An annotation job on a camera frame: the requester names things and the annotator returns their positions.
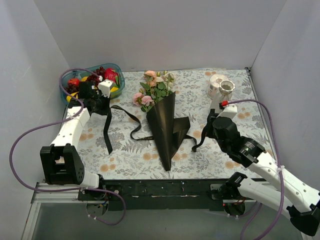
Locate black ribbon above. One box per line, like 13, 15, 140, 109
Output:
103, 104, 213, 155

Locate black paper cone wrapper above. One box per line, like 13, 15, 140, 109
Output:
146, 93, 192, 171

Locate pink flower bouquet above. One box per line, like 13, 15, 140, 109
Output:
132, 70, 176, 113

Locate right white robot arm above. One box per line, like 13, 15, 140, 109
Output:
206, 112, 320, 237

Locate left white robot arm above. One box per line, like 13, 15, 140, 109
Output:
40, 80, 114, 200

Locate white ceramic vase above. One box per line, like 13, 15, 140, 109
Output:
209, 80, 235, 117

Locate dark red grapes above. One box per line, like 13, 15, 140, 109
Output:
62, 66, 106, 94

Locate small orange fruit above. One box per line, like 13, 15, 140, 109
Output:
81, 76, 88, 82

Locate yellow mango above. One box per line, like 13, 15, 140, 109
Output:
66, 92, 79, 103

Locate red apple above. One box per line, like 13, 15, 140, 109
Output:
67, 78, 80, 87

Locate pink dragon fruit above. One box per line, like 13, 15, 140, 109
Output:
104, 68, 121, 88

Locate teal plastic fruit basket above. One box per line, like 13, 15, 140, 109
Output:
60, 63, 125, 99

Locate floral table mat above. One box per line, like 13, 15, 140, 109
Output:
77, 69, 257, 180

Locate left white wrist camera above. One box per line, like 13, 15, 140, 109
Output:
97, 79, 114, 98

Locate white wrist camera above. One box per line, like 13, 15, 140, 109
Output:
218, 100, 238, 120
97, 79, 114, 98

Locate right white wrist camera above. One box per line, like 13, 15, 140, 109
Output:
218, 100, 238, 120

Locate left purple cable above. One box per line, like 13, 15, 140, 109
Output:
9, 68, 127, 226

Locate purple cable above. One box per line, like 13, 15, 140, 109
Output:
224, 98, 286, 240
9, 68, 127, 226

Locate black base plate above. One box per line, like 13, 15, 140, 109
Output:
77, 178, 257, 211

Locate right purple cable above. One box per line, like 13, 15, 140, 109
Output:
224, 98, 286, 240

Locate aluminium rail frame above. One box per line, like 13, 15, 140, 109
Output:
21, 66, 313, 240

